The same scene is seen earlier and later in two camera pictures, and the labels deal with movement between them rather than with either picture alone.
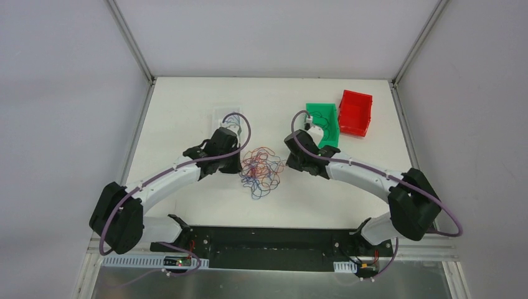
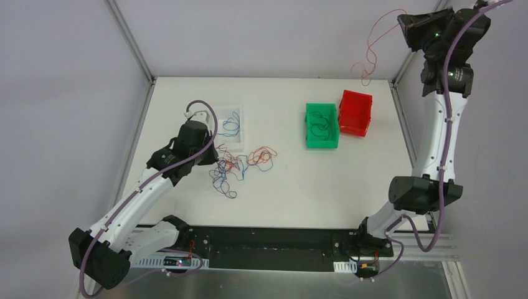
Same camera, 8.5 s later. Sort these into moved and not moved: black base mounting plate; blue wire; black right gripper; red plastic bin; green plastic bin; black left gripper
Moved: black right gripper; black left gripper
Not moved: red plastic bin; black base mounting plate; green plastic bin; blue wire
